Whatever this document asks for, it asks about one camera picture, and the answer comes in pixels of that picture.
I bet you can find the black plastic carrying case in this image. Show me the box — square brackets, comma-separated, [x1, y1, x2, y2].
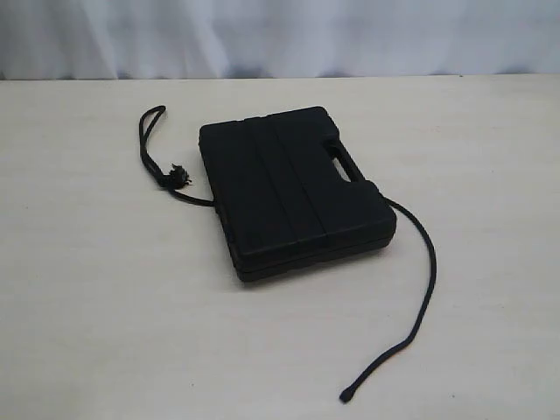
[199, 107, 396, 282]

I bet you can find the black braided rope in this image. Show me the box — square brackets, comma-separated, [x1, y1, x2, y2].
[139, 104, 441, 403]

